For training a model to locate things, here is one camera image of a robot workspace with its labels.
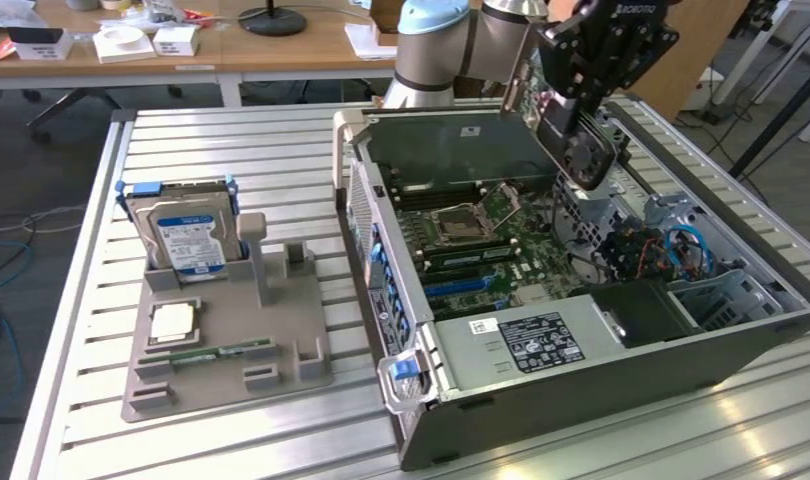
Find plain white box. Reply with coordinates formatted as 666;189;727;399
152;24;203;57

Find blue expansion slot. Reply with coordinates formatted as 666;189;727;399
424;277;496;299

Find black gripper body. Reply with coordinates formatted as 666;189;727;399
574;0;679;30

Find black chair base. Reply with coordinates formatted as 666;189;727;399
23;87;123;144

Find grey parts rack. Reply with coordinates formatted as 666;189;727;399
120;212;336;424

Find blue wire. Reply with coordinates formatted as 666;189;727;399
663;224;717;281

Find wooden desk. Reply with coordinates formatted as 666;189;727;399
0;0;586;109

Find small white cabinet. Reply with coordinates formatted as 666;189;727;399
681;67;726;116

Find cardboard box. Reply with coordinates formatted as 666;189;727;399
367;0;410;36

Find installed RAM stick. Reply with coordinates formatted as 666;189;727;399
423;239;519;269

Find clear plastic bags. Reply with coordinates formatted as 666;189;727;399
0;0;39;29

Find silver CPU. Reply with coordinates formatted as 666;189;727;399
148;303;199;344

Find white box with black top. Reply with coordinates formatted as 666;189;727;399
9;27;76;61

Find black lamp base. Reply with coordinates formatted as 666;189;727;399
236;0;310;38

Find grey disk bay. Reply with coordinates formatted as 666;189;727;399
667;269;786;332

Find white box with round dish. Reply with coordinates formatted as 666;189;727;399
91;27;158;65

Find grey power supply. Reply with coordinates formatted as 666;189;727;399
434;294;626;391

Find perforated metal drive cage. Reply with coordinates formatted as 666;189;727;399
554;122;653;246

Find white papers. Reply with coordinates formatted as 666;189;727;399
343;22;403;61

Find white table frame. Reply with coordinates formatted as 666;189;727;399
710;0;810;146

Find grey floor cable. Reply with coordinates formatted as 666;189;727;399
0;204;85;236

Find black graphics card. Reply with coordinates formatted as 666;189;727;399
502;47;630;192

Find black stand pole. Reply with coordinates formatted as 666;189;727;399
727;0;810;179

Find metal socket cover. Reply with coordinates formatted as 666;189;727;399
480;182;524;221

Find blue floor cable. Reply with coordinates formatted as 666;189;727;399
0;227;32;426

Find black and red wire bundle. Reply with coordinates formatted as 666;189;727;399
607;227;670;281

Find CPU socket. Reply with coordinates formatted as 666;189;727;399
430;204;490;241

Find hard disk with blue caddy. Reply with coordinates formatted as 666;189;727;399
114;174;243;277

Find open black PC case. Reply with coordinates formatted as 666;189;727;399
334;94;810;474

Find green RAM stick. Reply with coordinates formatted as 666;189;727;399
140;339;276;364

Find case latch with blue tab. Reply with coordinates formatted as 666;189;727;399
375;347;439;414

